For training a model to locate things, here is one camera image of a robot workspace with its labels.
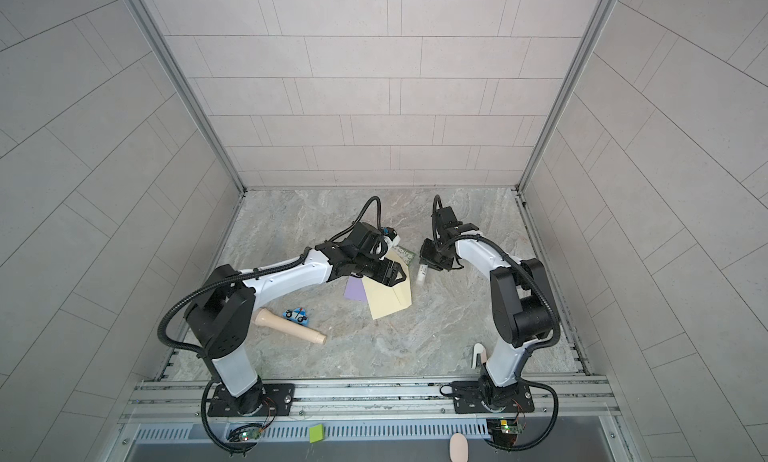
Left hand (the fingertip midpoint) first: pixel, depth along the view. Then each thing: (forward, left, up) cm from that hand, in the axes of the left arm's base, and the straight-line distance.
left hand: (406, 270), depth 83 cm
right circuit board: (-36, -22, -9) cm, 43 cm away
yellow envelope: (-5, +7, -9) cm, 12 cm away
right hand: (+6, -4, -5) cm, 9 cm away
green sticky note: (-37, +20, -5) cm, 42 cm away
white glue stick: (+1, -4, -4) cm, 6 cm away
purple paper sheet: (-2, +16, -9) cm, 18 cm away
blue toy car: (-10, +30, -8) cm, 33 cm away
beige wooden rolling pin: (-13, +32, -7) cm, 35 cm away
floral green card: (+10, 0, -9) cm, 13 cm away
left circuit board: (-37, +36, -6) cm, 51 cm away
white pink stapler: (-20, -19, -8) cm, 29 cm away
